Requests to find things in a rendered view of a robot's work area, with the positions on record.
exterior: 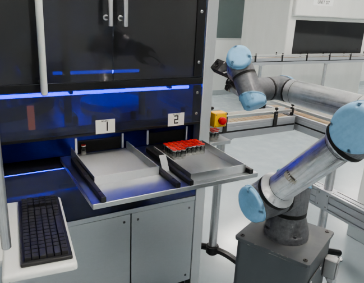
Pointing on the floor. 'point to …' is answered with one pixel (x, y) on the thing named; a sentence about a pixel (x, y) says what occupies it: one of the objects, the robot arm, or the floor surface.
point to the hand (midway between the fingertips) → (234, 86)
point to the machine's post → (203, 129)
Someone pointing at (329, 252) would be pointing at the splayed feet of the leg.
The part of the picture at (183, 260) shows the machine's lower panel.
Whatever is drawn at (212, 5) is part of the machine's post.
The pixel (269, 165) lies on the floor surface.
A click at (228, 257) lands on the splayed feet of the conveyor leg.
